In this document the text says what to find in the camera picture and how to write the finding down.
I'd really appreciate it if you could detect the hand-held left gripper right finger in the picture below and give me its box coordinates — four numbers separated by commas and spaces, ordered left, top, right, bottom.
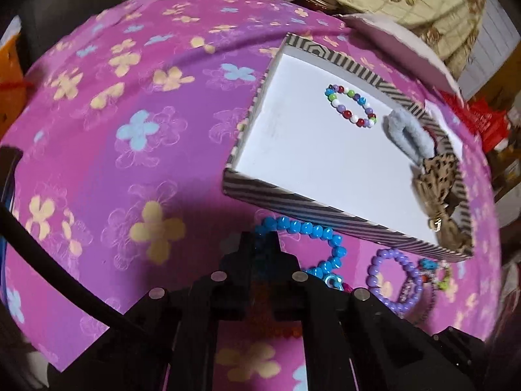
260, 233, 485, 391

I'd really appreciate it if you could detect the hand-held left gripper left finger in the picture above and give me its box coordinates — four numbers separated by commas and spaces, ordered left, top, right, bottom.
47, 232, 261, 391

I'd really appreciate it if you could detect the blue bead bracelet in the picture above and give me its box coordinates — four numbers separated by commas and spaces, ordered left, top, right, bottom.
256, 217, 348, 290

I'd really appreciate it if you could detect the red bead bracelet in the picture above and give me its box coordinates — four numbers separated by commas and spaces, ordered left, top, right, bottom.
254, 283, 304, 340

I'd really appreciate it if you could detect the striped cardboard box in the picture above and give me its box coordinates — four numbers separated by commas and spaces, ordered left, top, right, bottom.
222, 33, 475, 263

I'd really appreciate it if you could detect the multicolour bead bracelet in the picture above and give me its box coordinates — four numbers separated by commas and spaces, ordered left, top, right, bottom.
324, 83, 378, 129

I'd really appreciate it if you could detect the leopard print bow clip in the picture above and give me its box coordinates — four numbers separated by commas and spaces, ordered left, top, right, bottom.
411, 152, 462, 249

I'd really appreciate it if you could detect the grey fuzzy hair clip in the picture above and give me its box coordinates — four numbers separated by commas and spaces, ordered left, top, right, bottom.
383, 109, 442, 167

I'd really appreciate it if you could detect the pink floral bedsheet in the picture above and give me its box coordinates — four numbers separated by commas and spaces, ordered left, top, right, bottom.
0, 0, 501, 391

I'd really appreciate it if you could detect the white paper tissue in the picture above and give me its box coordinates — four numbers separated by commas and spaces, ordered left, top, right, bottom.
425, 100, 465, 155

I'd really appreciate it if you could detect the white pillow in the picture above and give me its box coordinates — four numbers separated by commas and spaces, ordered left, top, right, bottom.
342, 13, 458, 94

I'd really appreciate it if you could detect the orange bag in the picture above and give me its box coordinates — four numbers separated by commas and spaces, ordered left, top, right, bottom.
0, 28, 29, 131

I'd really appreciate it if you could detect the purple bead bracelet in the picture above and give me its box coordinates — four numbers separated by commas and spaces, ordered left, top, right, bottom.
365, 248, 424, 316

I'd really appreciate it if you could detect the small charm bracelet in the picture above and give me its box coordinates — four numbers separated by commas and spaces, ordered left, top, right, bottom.
417, 257, 454, 294

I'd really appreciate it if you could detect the black cable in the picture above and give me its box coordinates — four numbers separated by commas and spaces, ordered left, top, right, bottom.
0, 201, 135, 330

